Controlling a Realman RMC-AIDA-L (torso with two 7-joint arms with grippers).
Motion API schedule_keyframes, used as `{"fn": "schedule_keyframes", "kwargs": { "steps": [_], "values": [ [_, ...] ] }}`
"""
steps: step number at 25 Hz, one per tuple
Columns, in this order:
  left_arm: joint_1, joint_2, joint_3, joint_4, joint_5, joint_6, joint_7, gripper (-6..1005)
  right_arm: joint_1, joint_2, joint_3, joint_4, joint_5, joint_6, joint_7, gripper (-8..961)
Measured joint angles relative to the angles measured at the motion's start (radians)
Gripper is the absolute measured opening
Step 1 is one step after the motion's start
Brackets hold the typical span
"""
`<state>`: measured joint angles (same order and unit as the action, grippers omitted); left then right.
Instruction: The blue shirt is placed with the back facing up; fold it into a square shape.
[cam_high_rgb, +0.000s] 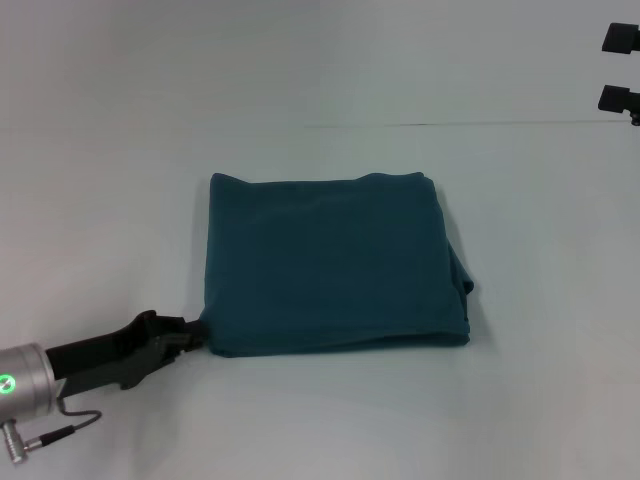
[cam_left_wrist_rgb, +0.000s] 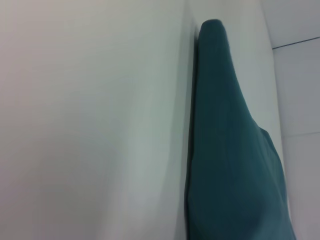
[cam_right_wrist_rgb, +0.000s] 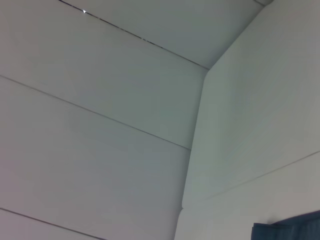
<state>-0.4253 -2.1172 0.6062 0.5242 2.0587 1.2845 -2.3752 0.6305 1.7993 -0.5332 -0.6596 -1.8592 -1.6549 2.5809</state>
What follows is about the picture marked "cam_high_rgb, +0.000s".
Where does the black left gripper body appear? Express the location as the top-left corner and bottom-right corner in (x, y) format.
(45, 309), (174, 401)

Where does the teal blue shirt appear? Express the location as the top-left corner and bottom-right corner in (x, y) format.
(199, 171), (476, 359)

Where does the dark red left gripper cable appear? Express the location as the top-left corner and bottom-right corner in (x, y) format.
(0, 408), (104, 454)

